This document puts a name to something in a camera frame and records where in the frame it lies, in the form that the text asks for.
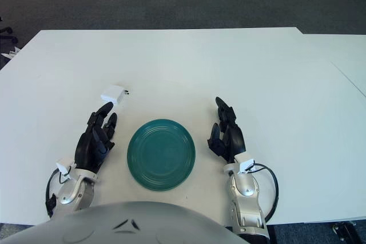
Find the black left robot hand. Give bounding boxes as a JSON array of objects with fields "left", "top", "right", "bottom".
[{"left": 74, "top": 101, "right": 118, "bottom": 175}]

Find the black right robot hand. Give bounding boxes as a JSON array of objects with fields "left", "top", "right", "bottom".
[{"left": 207, "top": 97, "right": 246, "bottom": 163}]

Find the white charger block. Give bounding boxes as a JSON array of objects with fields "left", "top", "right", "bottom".
[{"left": 100, "top": 84, "right": 130, "bottom": 105}]

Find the green ribbed plate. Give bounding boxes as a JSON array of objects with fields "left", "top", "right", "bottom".
[{"left": 126, "top": 118, "right": 197, "bottom": 192}]

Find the silver robot torso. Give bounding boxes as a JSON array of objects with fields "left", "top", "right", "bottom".
[{"left": 0, "top": 201, "right": 244, "bottom": 244}]

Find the black table foot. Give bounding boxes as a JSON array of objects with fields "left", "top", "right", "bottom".
[{"left": 331, "top": 221, "right": 358, "bottom": 244}]

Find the black office chair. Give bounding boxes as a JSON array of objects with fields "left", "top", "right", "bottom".
[{"left": 0, "top": 17, "right": 18, "bottom": 56}]

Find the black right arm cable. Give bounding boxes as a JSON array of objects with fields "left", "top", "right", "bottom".
[{"left": 251, "top": 163, "right": 280, "bottom": 223}]

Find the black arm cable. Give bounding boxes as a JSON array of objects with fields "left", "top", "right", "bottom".
[
  {"left": 251, "top": 163, "right": 280, "bottom": 223},
  {"left": 45, "top": 166, "right": 62, "bottom": 218}
]

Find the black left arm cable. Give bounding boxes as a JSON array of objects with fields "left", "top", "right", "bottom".
[{"left": 45, "top": 166, "right": 62, "bottom": 218}]

